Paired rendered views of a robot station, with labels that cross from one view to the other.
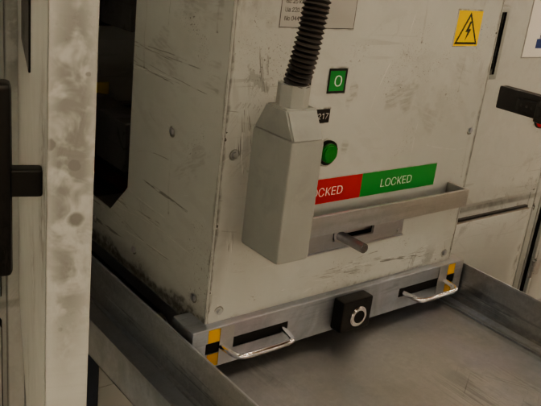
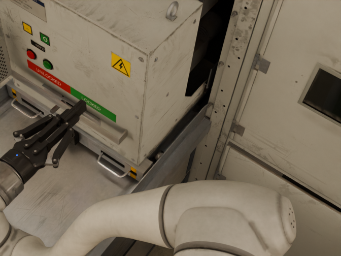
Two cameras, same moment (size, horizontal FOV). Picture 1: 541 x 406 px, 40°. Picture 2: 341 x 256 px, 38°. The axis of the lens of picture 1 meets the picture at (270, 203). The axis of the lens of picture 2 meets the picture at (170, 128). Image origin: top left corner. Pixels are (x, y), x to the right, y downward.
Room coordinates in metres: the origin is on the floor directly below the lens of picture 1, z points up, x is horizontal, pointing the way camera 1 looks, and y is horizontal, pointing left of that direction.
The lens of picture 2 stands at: (0.90, -1.03, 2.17)
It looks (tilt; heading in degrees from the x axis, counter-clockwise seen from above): 54 degrees down; 66
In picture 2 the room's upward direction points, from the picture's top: 10 degrees clockwise
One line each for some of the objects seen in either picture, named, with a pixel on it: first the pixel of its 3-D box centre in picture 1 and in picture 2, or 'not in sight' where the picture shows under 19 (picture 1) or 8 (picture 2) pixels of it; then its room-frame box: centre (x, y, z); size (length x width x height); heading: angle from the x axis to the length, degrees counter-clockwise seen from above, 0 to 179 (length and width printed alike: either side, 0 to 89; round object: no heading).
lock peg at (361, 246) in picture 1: (350, 234); (58, 103); (0.95, -0.12, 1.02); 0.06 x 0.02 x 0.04; 40
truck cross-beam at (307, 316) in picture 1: (335, 301); (77, 127); (0.99, -0.11, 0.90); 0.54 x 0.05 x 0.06; 130
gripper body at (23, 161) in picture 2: not in sight; (26, 158); (0.85, -0.42, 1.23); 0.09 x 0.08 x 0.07; 40
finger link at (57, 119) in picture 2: not in sight; (43, 135); (0.89, -0.36, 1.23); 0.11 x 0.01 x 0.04; 41
